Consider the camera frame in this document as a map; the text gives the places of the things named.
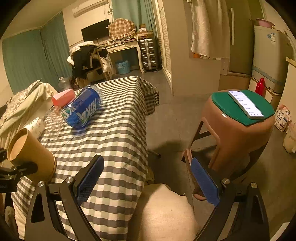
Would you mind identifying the brown paper cup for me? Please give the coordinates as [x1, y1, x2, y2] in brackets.
[7, 128, 56, 183]

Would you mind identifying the white floral paper cup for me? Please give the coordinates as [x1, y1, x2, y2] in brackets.
[24, 118, 47, 139]

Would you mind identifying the clear plastic cup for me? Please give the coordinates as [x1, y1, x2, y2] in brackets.
[41, 106, 63, 140]

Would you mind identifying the pink hexagonal cup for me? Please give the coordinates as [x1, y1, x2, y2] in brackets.
[52, 88, 75, 108]

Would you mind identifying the bed with beige bedding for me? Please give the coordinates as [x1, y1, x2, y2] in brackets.
[1, 80, 58, 149]

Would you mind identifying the brown plastic stool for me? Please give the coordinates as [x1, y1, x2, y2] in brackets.
[181, 90, 276, 201]

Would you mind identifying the blue labelled plastic bottle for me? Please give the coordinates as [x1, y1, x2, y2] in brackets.
[61, 85, 102, 129]

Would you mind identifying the large clear water jug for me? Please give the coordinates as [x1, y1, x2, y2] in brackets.
[58, 77, 72, 91]

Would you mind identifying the smartphone with lit screen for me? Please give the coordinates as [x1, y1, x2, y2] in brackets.
[227, 90, 264, 120]

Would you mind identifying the white carton package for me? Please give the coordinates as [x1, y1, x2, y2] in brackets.
[274, 105, 290, 132]

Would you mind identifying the teal curtain left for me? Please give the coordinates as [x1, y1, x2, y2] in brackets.
[2, 13, 72, 93]

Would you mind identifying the teal curtain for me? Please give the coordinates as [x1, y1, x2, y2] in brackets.
[111, 0, 156, 31]
[2, 13, 72, 93]

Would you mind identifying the red bottle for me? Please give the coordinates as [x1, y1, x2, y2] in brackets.
[255, 78, 265, 97]

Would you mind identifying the wooden chair with clothes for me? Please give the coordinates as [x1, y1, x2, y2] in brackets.
[67, 41, 113, 80]

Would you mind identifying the cardboard box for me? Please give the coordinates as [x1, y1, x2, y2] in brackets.
[218, 72, 250, 91]

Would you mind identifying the blue laundry basket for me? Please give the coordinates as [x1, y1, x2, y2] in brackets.
[115, 60, 130, 75]

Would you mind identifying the white louvered wardrobe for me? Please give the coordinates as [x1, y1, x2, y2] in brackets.
[152, 1, 221, 96]

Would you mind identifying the white desk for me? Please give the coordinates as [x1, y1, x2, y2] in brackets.
[106, 38, 144, 73]

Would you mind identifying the black monitor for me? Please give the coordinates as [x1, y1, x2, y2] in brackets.
[81, 19, 110, 42]

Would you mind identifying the white refrigerator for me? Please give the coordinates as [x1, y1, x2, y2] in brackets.
[252, 26, 293, 93]

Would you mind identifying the plaid blanket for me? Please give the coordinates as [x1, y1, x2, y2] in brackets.
[108, 18, 137, 41]

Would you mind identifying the black silver suitcase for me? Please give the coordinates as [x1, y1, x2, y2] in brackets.
[139, 37, 160, 71]

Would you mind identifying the white air conditioner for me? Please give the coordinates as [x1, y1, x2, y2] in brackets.
[72, 0, 108, 18]

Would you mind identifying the hanging white towel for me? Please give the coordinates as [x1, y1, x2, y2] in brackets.
[191, 0, 230, 58]

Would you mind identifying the pink basin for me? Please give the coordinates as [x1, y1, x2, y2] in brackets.
[256, 18, 275, 29]

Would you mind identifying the teal curtain right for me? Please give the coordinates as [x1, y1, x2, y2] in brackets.
[111, 0, 156, 31]

